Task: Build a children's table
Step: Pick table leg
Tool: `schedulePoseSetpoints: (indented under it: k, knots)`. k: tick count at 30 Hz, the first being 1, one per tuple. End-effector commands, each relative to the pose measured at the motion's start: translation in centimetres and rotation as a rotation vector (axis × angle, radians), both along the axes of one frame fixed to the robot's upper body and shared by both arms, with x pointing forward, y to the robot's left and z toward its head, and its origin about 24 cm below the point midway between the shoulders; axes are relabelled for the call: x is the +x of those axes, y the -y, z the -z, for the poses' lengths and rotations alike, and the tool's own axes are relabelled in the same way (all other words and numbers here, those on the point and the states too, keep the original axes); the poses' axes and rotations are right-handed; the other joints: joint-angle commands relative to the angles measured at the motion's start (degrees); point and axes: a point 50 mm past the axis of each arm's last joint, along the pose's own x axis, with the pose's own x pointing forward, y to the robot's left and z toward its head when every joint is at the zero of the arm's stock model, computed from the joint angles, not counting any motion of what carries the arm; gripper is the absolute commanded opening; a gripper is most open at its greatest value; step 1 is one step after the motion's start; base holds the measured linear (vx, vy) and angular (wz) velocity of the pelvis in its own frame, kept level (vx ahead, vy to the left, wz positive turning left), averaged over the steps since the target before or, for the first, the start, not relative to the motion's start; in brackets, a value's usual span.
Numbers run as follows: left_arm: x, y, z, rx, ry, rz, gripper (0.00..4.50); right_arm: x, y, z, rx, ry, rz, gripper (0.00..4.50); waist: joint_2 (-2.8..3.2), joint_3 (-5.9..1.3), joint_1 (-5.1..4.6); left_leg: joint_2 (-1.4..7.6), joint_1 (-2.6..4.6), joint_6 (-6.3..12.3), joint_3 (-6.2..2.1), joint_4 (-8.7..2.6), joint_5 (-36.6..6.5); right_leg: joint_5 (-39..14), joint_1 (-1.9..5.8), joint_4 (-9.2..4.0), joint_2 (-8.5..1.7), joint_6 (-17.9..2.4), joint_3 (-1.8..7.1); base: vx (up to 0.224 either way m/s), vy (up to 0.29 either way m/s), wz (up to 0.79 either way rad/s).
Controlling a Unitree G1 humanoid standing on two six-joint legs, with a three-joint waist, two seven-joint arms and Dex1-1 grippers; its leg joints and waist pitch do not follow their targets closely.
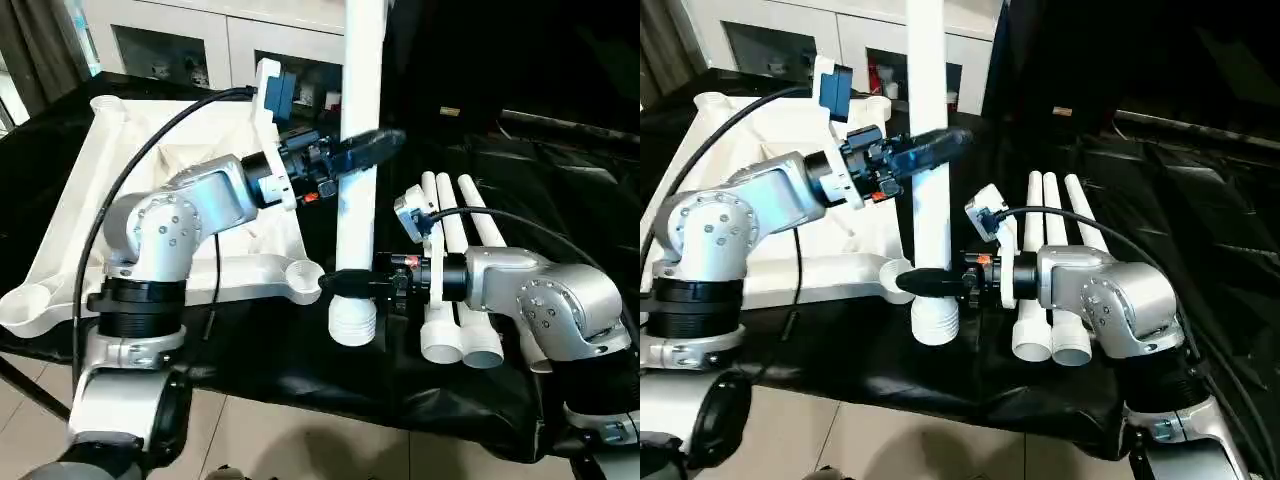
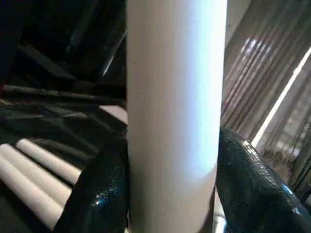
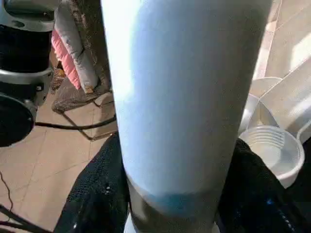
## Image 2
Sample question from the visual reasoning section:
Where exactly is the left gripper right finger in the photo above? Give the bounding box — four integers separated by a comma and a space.
215, 128, 311, 233

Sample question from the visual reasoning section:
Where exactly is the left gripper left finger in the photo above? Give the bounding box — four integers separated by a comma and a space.
53, 127, 129, 233

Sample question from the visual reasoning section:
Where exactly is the white flat board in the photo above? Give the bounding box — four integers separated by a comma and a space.
99, 104, 128, 124

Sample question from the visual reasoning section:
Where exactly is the black long pole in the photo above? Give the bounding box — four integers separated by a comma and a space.
0, 84, 128, 102

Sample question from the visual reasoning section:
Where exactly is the sheer striped window curtain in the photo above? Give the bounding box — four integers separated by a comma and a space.
221, 0, 311, 202

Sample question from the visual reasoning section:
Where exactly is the black backdrop cloth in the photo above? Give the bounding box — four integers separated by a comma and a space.
0, 0, 128, 98

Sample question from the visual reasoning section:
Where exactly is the white window frame bar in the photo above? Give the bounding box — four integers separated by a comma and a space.
251, 46, 311, 146

